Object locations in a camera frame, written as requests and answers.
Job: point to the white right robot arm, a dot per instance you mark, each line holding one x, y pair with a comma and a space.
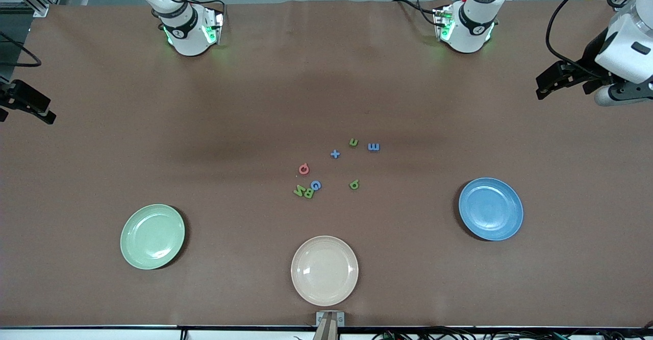
189, 39

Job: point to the large table cover mat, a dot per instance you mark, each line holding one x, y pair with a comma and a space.
153, 141

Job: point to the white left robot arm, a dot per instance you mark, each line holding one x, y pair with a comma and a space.
469, 33

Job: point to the left arm base control box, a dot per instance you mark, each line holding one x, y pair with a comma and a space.
443, 23

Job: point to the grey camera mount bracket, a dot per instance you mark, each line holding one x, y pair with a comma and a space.
321, 319

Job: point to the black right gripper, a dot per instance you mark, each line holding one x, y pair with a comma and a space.
21, 96

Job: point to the blue lowercase letter m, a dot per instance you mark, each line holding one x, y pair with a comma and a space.
373, 147

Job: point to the green letter B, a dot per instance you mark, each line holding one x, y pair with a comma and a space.
309, 195

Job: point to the blue letter G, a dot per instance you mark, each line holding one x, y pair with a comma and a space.
312, 185

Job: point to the blue plate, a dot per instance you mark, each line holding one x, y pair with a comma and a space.
491, 210

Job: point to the red letter Q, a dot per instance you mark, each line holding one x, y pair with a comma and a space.
301, 171

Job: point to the green lowercase letter q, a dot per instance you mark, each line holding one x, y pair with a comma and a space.
353, 185

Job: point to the pale beige plate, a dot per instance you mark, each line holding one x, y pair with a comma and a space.
324, 271

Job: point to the green letter N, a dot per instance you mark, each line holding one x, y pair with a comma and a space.
298, 192

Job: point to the right arm base control box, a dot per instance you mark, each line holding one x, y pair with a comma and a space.
213, 28

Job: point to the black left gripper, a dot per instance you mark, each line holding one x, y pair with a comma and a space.
592, 55

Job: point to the pale green plate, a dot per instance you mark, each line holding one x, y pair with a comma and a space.
153, 238

